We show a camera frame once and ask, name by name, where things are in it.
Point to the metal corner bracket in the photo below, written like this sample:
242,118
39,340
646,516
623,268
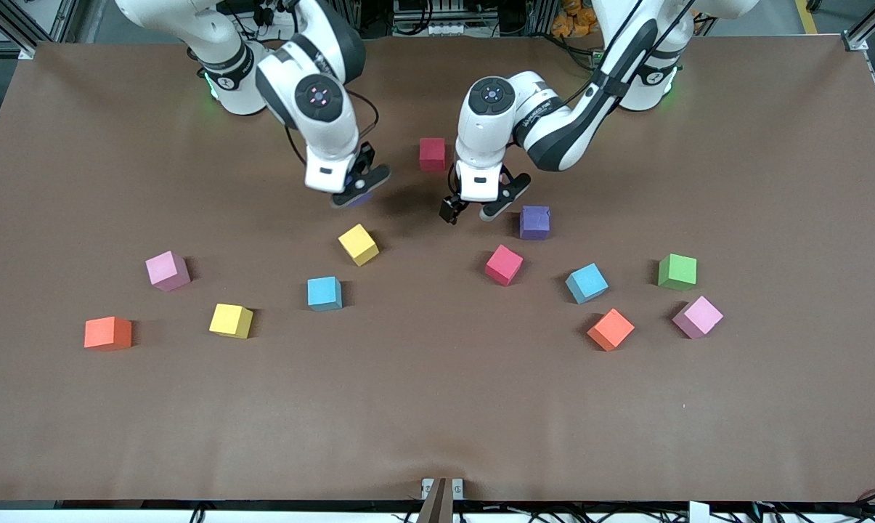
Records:
27,51
855,42

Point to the orange foam cube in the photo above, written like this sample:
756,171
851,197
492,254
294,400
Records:
610,330
107,333

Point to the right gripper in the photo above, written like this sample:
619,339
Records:
361,161

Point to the orange bag heap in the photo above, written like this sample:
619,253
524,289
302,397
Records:
571,22

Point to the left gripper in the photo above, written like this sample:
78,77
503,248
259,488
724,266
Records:
451,208

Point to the pink foam cube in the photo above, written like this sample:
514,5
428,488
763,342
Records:
697,317
167,270

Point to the white label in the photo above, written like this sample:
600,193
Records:
698,513

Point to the violet foam cube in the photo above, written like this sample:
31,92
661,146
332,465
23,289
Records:
534,222

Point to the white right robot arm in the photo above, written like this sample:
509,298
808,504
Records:
321,65

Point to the yellow foam cube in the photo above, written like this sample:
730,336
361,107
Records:
358,245
230,320

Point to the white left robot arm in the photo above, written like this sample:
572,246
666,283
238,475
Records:
553,123

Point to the blue foam cube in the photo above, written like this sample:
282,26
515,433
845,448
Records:
586,283
324,293

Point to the red foam cube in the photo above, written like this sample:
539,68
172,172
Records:
432,154
503,265

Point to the green foam cube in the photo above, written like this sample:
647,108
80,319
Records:
677,272

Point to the brown table mat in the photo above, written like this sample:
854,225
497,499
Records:
437,407

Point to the dark indigo foam cube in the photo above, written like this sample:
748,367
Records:
362,197

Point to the long white socket strip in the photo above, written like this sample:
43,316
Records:
444,29

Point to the white power strip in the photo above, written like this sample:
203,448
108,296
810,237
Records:
274,18

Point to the brown post with metal brackets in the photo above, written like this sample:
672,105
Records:
441,505

